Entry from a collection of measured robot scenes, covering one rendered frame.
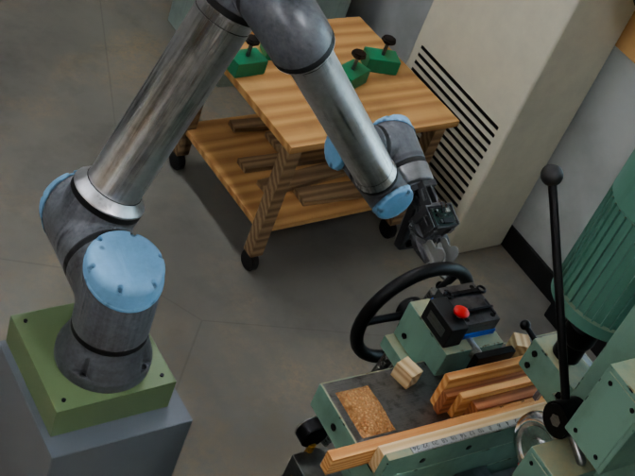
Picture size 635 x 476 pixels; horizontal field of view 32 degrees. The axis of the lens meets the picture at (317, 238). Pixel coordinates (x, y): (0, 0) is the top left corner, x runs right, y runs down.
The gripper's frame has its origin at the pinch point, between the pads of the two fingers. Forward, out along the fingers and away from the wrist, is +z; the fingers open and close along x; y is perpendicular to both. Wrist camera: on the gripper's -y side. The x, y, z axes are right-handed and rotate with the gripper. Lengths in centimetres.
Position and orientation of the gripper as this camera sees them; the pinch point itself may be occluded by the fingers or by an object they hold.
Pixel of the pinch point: (443, 276)
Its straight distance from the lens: 235.3
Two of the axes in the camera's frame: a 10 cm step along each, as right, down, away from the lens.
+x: 8.4, -1.1, 5.3
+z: 3.2, 8.9, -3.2
